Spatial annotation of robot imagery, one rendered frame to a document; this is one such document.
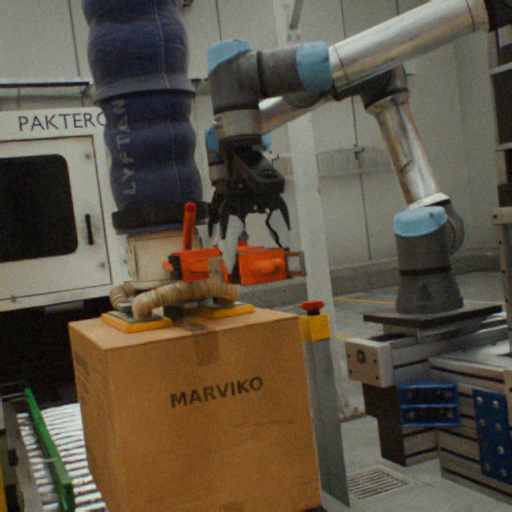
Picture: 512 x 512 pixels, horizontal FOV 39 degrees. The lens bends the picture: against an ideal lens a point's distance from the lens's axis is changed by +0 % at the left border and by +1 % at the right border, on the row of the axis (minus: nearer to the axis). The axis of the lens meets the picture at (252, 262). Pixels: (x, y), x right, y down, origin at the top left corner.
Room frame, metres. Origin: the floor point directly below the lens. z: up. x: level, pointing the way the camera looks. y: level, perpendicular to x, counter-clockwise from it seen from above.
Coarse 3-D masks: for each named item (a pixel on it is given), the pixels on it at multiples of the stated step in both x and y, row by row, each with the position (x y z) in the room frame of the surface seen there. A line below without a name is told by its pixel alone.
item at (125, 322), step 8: (112, 312) 1.78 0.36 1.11; (120, 312) 1.75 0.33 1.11; (128, 312) 1.73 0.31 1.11; (104, 320) 1.77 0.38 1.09; (112, 320) 1.67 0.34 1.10; (120, 320) 1.62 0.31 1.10; (128, 320) 1.56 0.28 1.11; (136, 320) 1.54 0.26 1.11; (144, 320) 1.55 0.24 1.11; (152, 320) 1.54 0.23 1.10; (160, 320) 1.54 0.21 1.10; (168, 320) 1.54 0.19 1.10; (120, 328) 1.57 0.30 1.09; (128, 328) 1.51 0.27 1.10; (136, 328) 1.51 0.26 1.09; (144, 328) 1.52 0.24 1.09; (152, 328) 1.53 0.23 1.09; (160, 328) 1.53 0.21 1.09
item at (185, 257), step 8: (216, 248) 1.45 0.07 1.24; (168, 256) 1.49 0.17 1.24; (176, 256) 1.43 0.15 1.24; (184, 256) 1.43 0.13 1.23; (192, 256) 1.44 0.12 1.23; (200, 256) 1.44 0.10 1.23; (176, 264) 1.47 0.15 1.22; (184, 264) 1.43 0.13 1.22; (176, 272) 1.45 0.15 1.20; (184, 272) 1.43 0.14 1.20; (192, 272) 1.43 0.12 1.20; (176, 280) 1.50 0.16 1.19; (184, 280) 1.43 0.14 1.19; (192, 280) 1.43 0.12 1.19
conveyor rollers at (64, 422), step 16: (48, 416) 3.21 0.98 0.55; (64, 416) 3.22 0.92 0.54; (32, 432) 2.99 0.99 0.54; (64, 432) 2.88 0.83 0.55; (80, 432) 2.89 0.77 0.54; (32, 448) 2.74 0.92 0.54; (64, 448) 2.69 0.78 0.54; (80, 448) 2.63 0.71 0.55; (80, 464) 2.45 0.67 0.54; (48, 480) 2.32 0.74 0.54; (80, 480) 2.27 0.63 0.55; (48, 496) 2.16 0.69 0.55; (80, 496) 2.17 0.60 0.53; (96, 496) 2.11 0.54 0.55
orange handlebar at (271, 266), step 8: (240, 248) 1.97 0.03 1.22; (248, 248) 1.82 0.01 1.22; (256, 248) 1.83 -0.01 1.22; (264, 248) 1.85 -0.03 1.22; (208, 256) 1.39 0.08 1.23; (216, 256) 1.36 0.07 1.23; (168, 264) 1.57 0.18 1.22; (192, 264) 1.40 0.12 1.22; (200, 264) 1.35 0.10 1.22; (256, 264) 1.10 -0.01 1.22; (264, 264) 1.10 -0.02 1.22; (272, 264) 1.10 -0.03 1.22; (280, 264) 1.11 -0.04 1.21; (200, 272) 1.39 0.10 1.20; (224, 272) 1.23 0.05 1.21; (256, 272) 1.10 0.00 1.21; (264, 272) 1.10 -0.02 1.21; (272, 272) 1.10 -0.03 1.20
